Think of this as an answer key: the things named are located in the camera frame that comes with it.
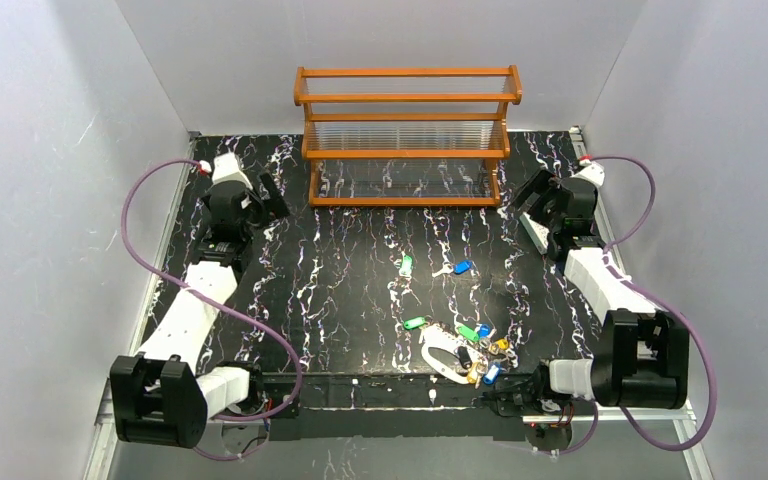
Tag orange wooden shelf rack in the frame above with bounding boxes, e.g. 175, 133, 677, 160
293, 64, 523, 208

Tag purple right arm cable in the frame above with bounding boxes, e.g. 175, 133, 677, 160
542, 155, 719, 457

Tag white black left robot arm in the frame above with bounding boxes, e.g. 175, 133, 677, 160
110, 172, 289, 448

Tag blue key tag with key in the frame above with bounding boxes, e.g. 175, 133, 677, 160
432, 260, 473, 278

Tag cluster of tagged keys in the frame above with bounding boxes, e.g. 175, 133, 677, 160
454, 323, 519, 387

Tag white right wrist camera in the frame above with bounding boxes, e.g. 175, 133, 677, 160
573, 162, 605, 189

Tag green key tag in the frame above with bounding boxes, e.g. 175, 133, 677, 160
402, 316, 427, 331
399, 255, 413, 277

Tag white rectangular box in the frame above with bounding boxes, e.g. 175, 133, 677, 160
520, 213, 549, 255

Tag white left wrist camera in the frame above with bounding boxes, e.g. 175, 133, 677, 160
211, 152, 253, 190

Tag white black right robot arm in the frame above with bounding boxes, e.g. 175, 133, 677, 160
510, 165, 690, 410

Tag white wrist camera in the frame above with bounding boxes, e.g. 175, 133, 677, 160
573, 162, 605, 189
211, 152, 253, 190

